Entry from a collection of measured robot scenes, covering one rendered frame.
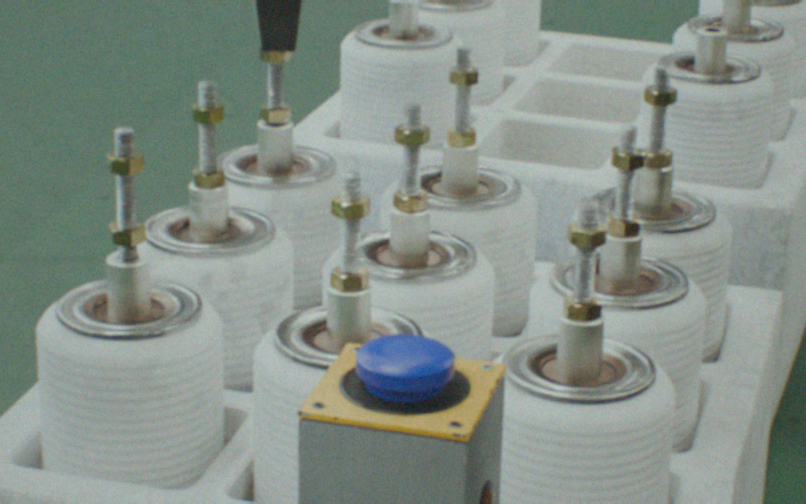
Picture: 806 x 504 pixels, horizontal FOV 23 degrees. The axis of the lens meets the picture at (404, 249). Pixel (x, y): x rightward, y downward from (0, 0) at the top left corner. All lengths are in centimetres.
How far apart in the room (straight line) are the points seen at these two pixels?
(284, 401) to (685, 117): 56
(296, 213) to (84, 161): 84
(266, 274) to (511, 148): 52
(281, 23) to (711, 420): 35
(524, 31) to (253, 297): 68
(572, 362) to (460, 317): 13
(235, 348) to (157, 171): 89
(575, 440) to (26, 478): 28
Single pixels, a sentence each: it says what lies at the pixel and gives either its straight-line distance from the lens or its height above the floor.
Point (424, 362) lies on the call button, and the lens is 81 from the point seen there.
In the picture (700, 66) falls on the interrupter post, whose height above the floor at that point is 26.
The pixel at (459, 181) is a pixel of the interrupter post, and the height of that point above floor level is 26.
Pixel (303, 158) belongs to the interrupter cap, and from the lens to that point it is 127.
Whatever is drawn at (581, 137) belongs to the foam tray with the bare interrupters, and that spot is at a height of 17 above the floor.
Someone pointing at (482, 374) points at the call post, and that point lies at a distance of 84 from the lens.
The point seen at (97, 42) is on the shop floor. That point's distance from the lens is 246.
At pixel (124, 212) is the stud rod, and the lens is 103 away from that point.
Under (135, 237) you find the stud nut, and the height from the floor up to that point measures 29.
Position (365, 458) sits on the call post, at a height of 30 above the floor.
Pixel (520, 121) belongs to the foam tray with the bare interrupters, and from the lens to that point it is 160.
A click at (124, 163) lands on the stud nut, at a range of 102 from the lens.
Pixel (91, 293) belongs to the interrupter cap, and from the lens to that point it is 107.
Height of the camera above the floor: 67
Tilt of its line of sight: 22 degrees down
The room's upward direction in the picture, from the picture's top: 1 degrees clockwise
